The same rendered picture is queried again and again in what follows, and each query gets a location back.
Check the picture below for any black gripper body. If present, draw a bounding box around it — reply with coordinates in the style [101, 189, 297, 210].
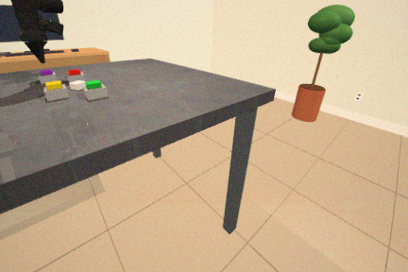
[14, 10, 48, 43]

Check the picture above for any red square button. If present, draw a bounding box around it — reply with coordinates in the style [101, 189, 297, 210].
[67, 69, 86, 82]

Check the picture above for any purple button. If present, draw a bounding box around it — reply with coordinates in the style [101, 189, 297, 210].
[39, 70, 58, 84]

